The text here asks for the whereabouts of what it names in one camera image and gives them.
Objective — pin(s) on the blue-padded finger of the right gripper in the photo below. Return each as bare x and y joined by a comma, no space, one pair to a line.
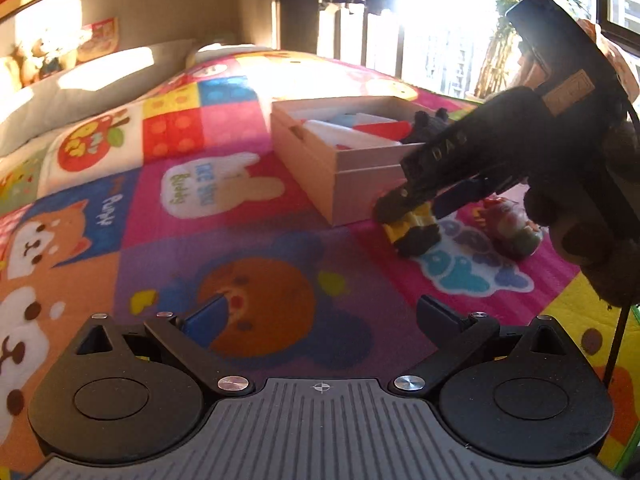
394,204

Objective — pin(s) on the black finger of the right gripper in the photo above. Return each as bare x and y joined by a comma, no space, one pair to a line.
469,191

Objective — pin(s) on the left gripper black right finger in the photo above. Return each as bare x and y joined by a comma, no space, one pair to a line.
438,322

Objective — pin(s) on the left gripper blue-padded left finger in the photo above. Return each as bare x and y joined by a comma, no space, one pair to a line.
206,322

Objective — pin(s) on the pink cartoon cow figurine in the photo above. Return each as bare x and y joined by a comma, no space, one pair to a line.
506,223

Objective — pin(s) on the red white plush rocket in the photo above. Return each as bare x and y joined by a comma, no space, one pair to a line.
378,135

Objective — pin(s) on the black plush toy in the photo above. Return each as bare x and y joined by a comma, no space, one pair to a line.
426,128

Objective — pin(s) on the blue white plastic pouch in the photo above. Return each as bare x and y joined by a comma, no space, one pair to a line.
344,120

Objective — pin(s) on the black gloved right hand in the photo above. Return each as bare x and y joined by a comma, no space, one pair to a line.
578,232

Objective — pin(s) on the pink cardboard box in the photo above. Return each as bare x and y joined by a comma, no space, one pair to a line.
342,184

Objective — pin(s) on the colourful cartoon play mat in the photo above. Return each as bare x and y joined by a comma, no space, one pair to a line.
176,193

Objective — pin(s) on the red gift box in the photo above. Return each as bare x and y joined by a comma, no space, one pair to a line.
98,39

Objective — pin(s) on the plush toys on sofa back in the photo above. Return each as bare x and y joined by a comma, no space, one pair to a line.
23,67

